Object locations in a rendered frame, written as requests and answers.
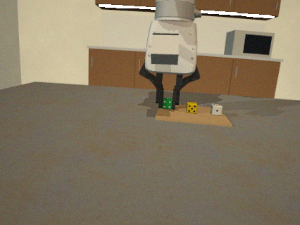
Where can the yellow die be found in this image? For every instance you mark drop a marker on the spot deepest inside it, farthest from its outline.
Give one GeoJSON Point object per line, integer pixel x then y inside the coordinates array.
{"type": "Point", "coordinates": [191, 107]}

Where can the green die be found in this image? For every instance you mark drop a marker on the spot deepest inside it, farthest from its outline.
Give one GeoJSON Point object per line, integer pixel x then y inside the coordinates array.
{"type": "Point", "coordinates": [167, 103]}

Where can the tan mat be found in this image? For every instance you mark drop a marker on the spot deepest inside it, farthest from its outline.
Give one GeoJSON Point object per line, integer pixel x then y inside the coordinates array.
{"type": "Point", "coordinates": [203, 116]}

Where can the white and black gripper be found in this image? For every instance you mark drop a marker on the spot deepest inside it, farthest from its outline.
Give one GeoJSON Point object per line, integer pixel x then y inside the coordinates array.
{"type": "Point", "coordinates": [186, 59]}

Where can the white die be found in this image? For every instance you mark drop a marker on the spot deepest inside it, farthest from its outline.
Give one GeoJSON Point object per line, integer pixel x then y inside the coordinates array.
{"type": "Point", "coordinates": [216, 109]}

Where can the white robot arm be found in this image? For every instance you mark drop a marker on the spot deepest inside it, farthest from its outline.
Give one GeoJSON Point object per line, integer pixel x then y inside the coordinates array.
{"type": "Point", "coordinates": [165, 46]}

